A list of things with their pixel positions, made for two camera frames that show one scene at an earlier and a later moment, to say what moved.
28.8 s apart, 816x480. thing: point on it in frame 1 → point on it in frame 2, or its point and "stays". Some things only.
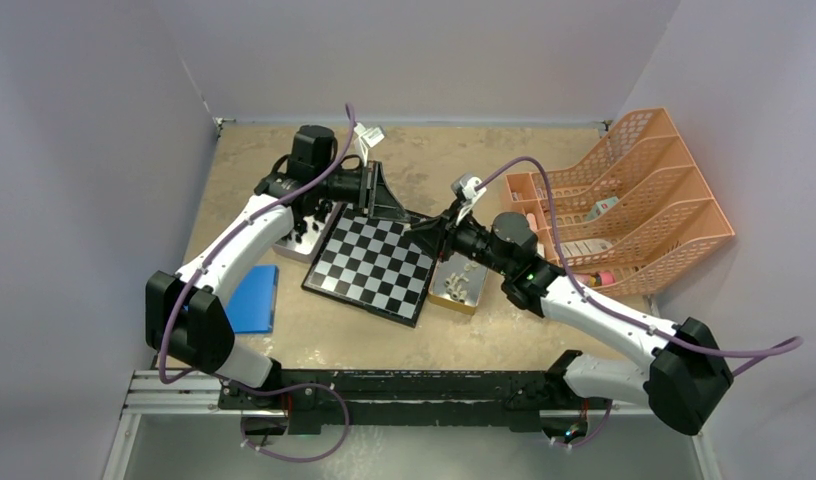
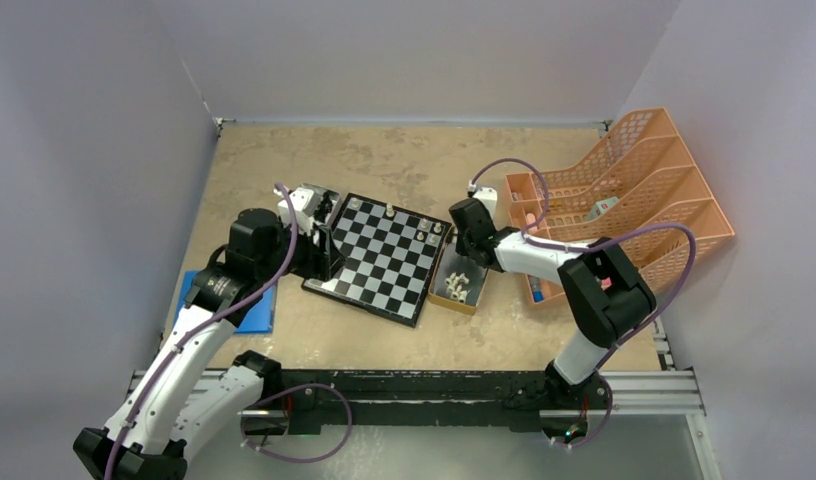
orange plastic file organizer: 632,210 stays
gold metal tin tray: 457,284 stays
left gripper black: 372,189 → 320,261
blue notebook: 253,305 stays
